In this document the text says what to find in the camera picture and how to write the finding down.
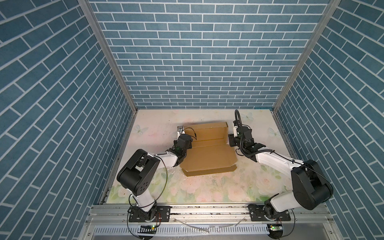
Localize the aluminium corner post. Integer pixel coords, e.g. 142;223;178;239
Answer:
78;0;138;114
272;0;341;115

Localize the brown cardboard paper box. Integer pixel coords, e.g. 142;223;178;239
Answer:
180;122;238;177

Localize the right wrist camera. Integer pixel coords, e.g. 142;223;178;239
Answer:
233;126;238;138

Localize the aluminium left corner post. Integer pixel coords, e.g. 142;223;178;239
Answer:
78;0;138;114

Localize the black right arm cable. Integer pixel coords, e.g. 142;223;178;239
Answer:
234;109;334;193

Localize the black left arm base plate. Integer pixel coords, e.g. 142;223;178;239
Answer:
128;206;171;223

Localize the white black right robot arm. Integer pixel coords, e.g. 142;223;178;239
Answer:
229;125;334;221

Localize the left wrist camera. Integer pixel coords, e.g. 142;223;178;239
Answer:
177;126;185;137

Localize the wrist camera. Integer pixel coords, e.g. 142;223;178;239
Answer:
233;126;238;138
177;126;185;137

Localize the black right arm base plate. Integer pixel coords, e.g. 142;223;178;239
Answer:
248;204;291;222

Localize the aluminium front rail frame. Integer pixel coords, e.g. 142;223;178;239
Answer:
79;203;342;240

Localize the aluminium right corner post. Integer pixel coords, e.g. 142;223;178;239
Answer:
272;0;341;115

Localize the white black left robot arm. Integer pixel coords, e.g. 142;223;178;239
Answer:
117;134;197;219

